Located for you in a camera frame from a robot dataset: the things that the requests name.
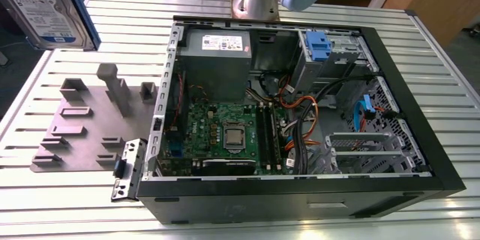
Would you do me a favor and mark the hard disk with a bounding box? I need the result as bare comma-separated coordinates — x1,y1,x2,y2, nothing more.
0,0,102,52

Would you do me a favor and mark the metal disk bay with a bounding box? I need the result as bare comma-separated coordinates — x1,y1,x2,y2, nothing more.
324,132,430,175

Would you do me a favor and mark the grey parts rack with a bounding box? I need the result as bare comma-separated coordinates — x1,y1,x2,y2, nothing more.
29,64,158,173

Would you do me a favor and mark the grey power supply unit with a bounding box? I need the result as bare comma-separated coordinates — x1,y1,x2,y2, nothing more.
176,29,252,105

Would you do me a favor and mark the green motherboard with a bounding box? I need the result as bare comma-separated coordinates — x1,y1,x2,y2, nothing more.
157,102,297,176

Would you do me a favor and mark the silver CPU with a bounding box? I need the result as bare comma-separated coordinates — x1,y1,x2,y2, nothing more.
224,127,248,144

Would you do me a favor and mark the blue drive latch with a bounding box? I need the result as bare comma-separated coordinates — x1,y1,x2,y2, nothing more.
305,30,333,62

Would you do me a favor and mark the CPU socket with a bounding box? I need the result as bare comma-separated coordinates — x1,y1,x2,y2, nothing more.
221,121,250,155

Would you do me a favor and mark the metal optical drive cage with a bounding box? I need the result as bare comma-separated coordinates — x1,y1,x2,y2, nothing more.
292,29,378,94

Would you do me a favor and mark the black RAM slot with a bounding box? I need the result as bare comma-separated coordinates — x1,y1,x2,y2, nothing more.
266,102,282,169
257,102,273,169

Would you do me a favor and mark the black graphics card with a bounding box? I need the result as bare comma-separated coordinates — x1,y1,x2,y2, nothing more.
190,158,258,176

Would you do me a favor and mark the black PC case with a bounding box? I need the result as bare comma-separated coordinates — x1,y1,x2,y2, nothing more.
136,14,466,225

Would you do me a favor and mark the thin red wire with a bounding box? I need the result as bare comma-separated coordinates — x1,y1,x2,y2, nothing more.
170,70,188,133

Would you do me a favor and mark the black plastic air duct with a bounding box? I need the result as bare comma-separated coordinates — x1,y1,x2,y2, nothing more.
248,29,301,73

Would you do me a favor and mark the blue bracket latch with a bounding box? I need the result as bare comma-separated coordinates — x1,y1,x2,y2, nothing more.
113,160,128,178

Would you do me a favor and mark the metal expansion slot bracket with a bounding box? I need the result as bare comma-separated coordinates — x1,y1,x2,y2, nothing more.
110,138,148,202

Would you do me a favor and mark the orange power wire bundle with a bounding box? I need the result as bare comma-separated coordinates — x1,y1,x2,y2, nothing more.
278,96,320,151

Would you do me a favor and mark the black cable bundle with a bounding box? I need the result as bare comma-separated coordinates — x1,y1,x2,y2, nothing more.
292,75,376,175

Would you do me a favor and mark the blue data wire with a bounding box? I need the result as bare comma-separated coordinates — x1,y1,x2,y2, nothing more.
352,95,376,134

